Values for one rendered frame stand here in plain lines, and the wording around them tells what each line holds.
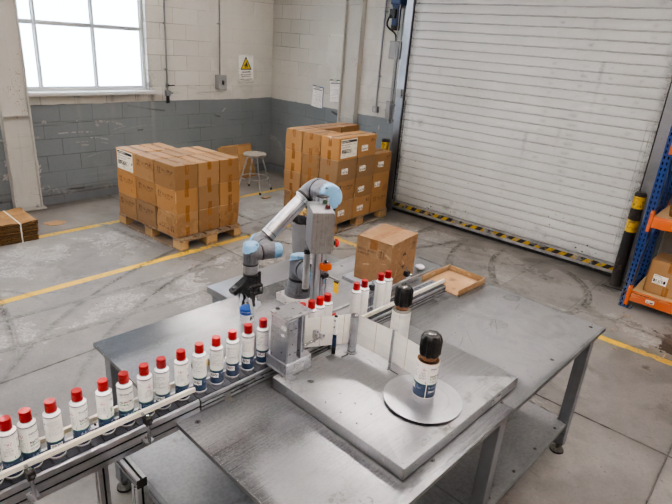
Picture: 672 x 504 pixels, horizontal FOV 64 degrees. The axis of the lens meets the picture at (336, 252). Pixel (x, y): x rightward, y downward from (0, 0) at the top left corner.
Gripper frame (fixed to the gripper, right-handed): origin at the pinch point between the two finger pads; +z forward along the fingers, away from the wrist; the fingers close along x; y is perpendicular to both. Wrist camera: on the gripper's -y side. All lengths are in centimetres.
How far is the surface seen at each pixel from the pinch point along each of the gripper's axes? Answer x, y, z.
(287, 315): -48, -20, -25
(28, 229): 389, 39, 76
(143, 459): 13, -52, 67
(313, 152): 244, 303, -2
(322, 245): -37, 11, -43
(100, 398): -35, -90, -14
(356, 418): -87, -21, 2
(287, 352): -52, -23, -10
